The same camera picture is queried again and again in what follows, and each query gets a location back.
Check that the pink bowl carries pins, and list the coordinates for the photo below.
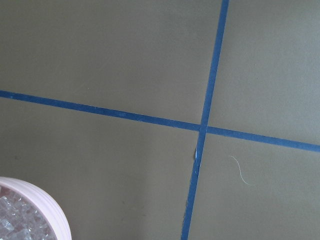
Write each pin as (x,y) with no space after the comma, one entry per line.
(46,205)

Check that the clear ice cubes pile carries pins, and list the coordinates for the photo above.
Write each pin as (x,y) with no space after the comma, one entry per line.
(20,220)

